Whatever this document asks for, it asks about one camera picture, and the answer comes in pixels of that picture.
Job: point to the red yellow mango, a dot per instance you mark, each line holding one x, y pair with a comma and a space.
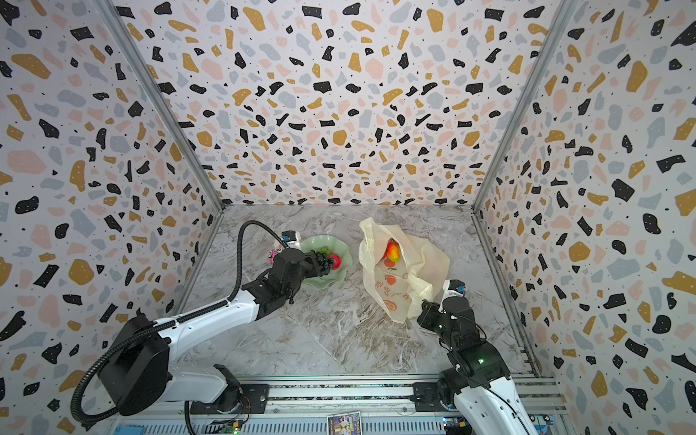
392, 251

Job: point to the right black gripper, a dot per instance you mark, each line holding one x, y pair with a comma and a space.
428, 314

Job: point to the purple printed card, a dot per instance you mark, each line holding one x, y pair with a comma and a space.
345, 424

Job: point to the aluminium corner post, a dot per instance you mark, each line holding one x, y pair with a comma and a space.
109, 14
558, 24

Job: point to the left aluminium corner post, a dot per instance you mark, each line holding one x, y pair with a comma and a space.
109, 14

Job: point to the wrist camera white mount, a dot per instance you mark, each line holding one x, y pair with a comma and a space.
291, 239
453, 288

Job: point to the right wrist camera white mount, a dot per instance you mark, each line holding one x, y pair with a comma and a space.
453, 288

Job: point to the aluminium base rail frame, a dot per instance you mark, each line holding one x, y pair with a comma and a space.
387, 403

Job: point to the right aluminium corner post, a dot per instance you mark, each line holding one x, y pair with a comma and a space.
558, 24

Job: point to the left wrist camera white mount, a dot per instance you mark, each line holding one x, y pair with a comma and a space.
291, 239

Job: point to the yellow translucent plastic bag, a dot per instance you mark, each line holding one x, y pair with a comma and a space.
400, 288

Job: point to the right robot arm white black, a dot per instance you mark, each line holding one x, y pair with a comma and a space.
479, 384

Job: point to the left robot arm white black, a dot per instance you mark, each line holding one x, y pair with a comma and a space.
143, 371

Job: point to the dark grape bunch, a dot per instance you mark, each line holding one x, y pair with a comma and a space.
323, 265

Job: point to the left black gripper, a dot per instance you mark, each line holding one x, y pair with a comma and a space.
309, 261

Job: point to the red fruit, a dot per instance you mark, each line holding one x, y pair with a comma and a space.
335, 261

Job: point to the green scalloped plate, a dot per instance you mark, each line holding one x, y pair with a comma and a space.
336, 252

